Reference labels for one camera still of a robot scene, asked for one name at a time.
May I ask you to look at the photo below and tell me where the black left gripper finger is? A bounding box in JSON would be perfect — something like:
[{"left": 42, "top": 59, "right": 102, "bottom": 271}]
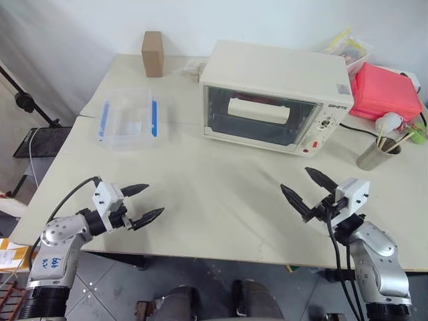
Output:
[
  {"left": 120, "top": 183, "right": 150, "bottom": 199},
  {"left": 130, "top": 207, "right": 166, "bottom": 232}
]

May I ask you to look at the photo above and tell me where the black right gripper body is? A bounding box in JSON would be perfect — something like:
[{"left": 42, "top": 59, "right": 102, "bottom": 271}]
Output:
[{"left": 302, "top": 193, "right": 349, "bottom": 225}]

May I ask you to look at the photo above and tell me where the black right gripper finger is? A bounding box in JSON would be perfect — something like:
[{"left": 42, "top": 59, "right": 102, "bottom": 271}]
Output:
[
  {"left": 280, "top": 183, "right": 312, "bottom": 221},
  {"left": 304, "top": 167, "right": 338, "bottom": 197}
]

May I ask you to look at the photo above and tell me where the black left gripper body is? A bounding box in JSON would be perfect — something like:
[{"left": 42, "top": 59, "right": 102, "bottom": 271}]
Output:
[{"left": 108, "top": 204, "right": 135, "bottom": 232}]

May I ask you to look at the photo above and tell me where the white knob with red mark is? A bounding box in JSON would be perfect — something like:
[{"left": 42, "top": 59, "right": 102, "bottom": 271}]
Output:
[{"left": 302, "top": 134, "right": 324, "bottom": 148}]

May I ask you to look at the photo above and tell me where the cream toaster oven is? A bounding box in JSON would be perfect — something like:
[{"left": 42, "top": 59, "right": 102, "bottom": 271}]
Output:
[{"left": 199, "top": 39, "right": 355, "bottom": 158}]

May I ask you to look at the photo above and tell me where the steel cup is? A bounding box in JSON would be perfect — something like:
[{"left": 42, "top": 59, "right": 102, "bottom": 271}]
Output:
[{"left": 355, "top": 134, "right": 403, "bottom": 172}]

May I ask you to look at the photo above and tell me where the clear container with blue latches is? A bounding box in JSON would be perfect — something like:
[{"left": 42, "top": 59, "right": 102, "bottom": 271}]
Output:
[{"left": 96, "top": 87, "right": 161, "bottom": 152}]

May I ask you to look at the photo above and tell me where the white plush toy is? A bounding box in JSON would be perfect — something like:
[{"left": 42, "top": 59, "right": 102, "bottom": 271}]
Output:
[{"left": 373, "top": 111, "right": 406, "bottom": 135}]

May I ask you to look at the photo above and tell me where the dark rounded shape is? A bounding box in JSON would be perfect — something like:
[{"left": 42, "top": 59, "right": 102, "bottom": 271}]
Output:
[
  {"left": 231, "top": 278, "right": 286, "bottom": 321},
  {"left": 152, "top": 284, "right": 202, "bottom": 321}
]

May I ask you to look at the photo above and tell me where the green toy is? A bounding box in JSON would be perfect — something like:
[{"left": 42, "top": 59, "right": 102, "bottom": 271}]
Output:
[{"left": 405, "top": 121, "right": 428, "bottom": 145}]

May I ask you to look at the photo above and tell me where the pink plastic box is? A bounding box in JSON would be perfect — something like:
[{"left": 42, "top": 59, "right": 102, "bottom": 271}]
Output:
[{"left": 348, "top": 62, "right": 423, "bottom": 121}]

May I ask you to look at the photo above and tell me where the yellow cardboard box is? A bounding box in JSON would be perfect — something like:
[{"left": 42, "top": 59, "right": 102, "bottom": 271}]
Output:
[{"left": 0, "top": 236, "right": 31, "bottom": 272}]

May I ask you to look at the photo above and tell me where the crumpled clear plastic bag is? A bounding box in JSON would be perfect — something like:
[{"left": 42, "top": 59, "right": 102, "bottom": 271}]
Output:
[{"left": 171, "top": 59, "right": 209, "bottom": 82}]

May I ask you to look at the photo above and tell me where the plastic bag of snacks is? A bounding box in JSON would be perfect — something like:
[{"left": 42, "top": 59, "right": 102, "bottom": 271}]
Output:
[{"left": 320, "top": 26, "right": 375, "bottom": 76}]

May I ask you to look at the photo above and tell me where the brown cardboard box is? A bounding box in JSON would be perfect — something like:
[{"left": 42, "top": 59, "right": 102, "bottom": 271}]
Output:
[{"left": 140, "top": 31, "right": 165, "bottom": 78}]

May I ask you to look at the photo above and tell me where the black stand pole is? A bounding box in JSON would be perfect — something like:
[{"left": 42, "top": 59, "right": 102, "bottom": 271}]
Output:
[{"left": 0, "top": 62, "right": 62, "bottom": 128}]

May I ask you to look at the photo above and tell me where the red slatted crate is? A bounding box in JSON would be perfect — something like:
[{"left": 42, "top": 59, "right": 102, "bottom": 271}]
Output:
[{"left": 0, "top": 280, "right": 18, "bottom": 321}]

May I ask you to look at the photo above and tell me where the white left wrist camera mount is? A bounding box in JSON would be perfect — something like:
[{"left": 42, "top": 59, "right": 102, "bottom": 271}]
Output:
[{"left": 92, "top": 182, "right": 125, "bottom": 232}]

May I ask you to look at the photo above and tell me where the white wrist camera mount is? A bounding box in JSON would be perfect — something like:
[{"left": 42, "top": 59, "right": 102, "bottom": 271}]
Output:
[
  {"left": 334, "top": 178, "right": 370, "bottom": 228},
  {"left": 92, "top": 182, "right": 125, "bottom": 232}
]

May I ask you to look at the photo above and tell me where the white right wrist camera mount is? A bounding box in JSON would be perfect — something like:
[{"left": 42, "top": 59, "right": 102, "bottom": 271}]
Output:
[{"left": 334, "top": 178, "right": 370, "bottom": 228}]

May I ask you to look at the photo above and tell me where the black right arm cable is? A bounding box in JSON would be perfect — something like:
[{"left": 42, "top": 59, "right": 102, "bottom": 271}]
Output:
[{"left": 325, "top": 199, "right": 366, "bottom": 321}]

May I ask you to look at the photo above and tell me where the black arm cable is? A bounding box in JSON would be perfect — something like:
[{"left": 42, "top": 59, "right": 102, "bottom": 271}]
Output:
[
  {"left": 27, "top": 175, "right": 102, "bottom": 270},
  {"left": 325, "top": 199, "right": 366, "bottom": 321}
]

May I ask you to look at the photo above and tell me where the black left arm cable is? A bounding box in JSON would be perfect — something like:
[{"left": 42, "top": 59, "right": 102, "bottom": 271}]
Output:
[{"left": 27, "top": 175, "right": 102, "bottom": 270}]

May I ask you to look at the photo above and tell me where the glass oven door with handle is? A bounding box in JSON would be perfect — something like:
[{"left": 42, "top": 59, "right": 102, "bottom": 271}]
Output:
[{"left": 203, "top": 84, "right": 324, "bottom": 148}]

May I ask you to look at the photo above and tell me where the thin white cable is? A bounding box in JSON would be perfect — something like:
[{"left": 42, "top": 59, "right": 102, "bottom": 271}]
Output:
[{"left": 28, "top": 128, "right": 43, "bottom": 189}]

